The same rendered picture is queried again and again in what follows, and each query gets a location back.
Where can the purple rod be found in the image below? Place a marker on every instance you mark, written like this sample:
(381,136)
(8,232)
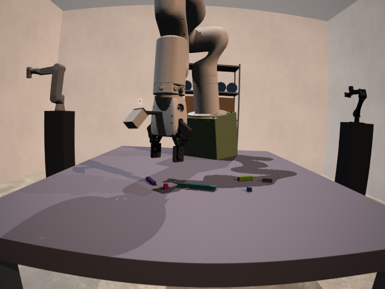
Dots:
(151,181)

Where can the turquoise rod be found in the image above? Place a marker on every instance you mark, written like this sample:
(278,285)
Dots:
(196,186)

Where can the lime green rod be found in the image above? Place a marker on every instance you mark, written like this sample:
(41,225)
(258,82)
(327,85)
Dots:
(243,178)

